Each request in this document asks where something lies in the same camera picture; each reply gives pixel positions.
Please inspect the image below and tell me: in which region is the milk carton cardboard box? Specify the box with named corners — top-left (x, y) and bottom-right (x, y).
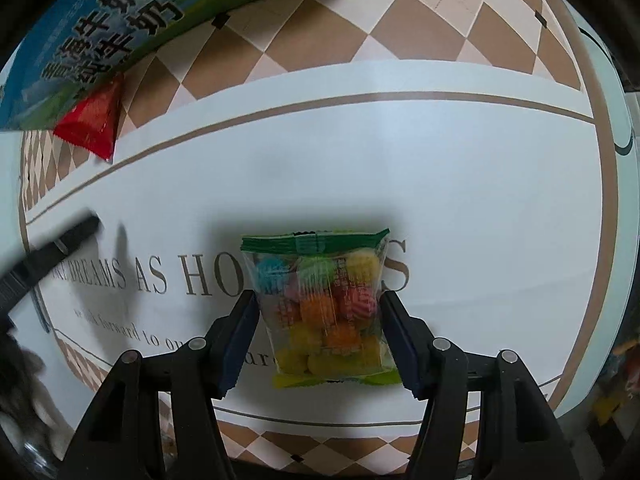
top-left (1, 0), bottom-right (256, 131)

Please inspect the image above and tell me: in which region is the red triangular candy packet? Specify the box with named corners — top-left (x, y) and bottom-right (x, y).
top-left (53, 73), bottom-right (124, 162)

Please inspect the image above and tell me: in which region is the colourful candy balls bag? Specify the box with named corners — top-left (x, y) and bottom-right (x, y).
top-left (241, 230), bottom-right (400, 389)

